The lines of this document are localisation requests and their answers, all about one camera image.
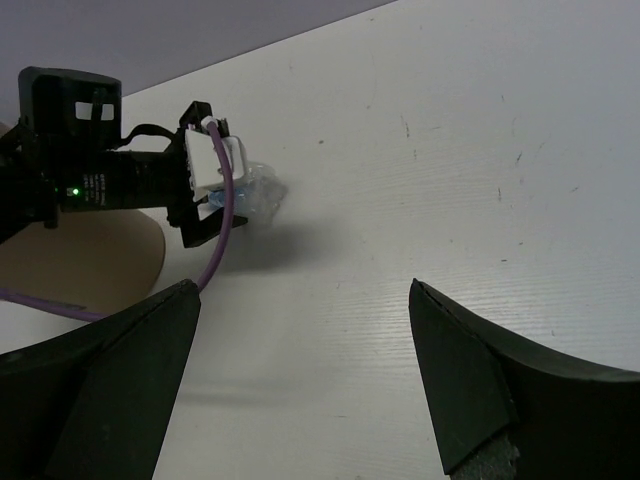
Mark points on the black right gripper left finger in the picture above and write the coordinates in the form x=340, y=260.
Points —
x=95, y=402

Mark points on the brown bin with black rim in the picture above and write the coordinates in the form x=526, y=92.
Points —
x=92, y=264

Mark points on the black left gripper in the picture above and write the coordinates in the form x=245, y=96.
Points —
x=140, y=179

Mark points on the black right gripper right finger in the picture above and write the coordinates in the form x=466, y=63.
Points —
x=505, y=407

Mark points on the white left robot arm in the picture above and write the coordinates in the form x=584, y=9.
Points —
x=66, y=154

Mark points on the clear bottle blue label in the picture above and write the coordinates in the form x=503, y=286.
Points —
x=258, y=200

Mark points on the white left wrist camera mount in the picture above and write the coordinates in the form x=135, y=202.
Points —
x=203, y=164

